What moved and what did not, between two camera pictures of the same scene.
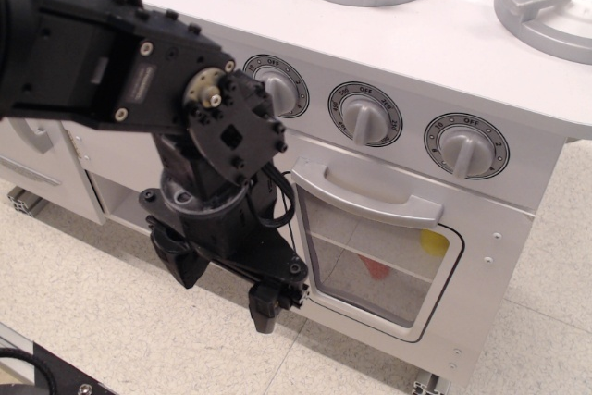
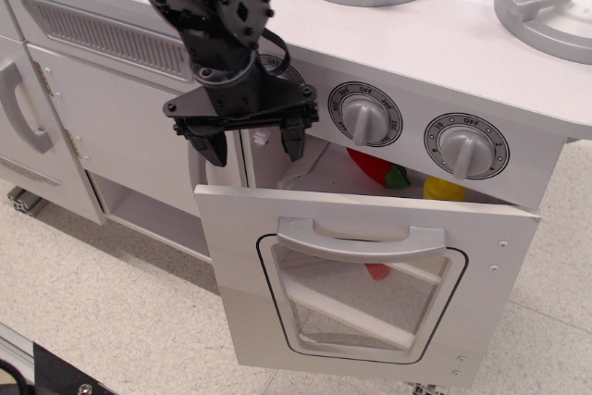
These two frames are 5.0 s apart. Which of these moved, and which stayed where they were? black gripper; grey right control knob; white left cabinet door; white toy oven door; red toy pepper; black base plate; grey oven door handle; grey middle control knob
Moved: white toy oven door; black gripper; grey oven door handle; red toy pepper
Stayed: white left cabinet door; grey middle control knob; black base plate; grey right control knob
